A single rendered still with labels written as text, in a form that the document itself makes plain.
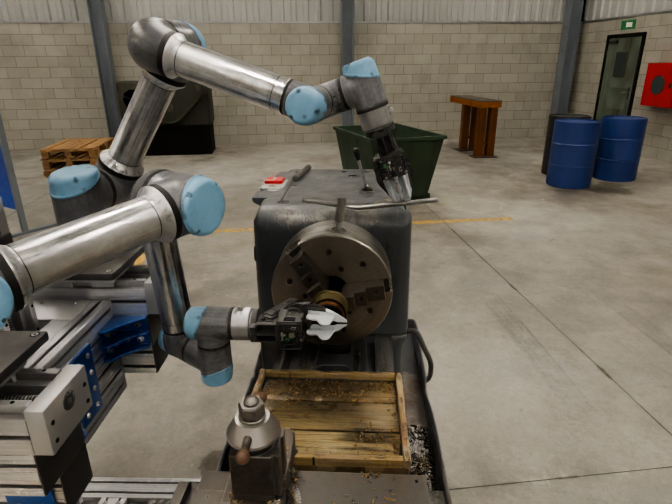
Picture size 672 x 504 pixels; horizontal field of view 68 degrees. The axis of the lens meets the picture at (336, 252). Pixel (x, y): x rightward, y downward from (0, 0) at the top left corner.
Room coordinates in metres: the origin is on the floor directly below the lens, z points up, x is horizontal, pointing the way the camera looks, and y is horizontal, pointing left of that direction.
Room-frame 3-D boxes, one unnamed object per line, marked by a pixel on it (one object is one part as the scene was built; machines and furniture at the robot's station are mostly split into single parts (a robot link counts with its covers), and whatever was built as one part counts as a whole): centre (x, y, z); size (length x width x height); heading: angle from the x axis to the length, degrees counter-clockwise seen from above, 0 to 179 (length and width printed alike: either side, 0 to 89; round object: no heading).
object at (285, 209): (1.61, 0.00, 1.06); 0.59 x 0.48 x 0.39; 177
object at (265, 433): (0.59, 0.12, 1.13); 0.08 x 0.08 x 0.03
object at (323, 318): (0.98, 0.02, 1.10); 0.09 x 0.06 x 0.03; 87
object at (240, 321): (1.00, 0.21, 1.08); 0.08 x 0.05 x 0.08; 177
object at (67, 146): (8.26, 4.21, 0.22); 1.25 x 0.86 x 0.44; 9
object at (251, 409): (0.59, 0.12, 1.17); 0.04 x 0.04 x 0.03
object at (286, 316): (0.99, 0.13, 1.08); 0.12 x 0.09 x 0.08; 87
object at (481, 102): (9.85, -2.66, 0.50); 1.61 x 0.44 x 1.00; 7
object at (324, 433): (0.92, 0.03, 0.89); 0.36 x 0.30 x 0.04; 87
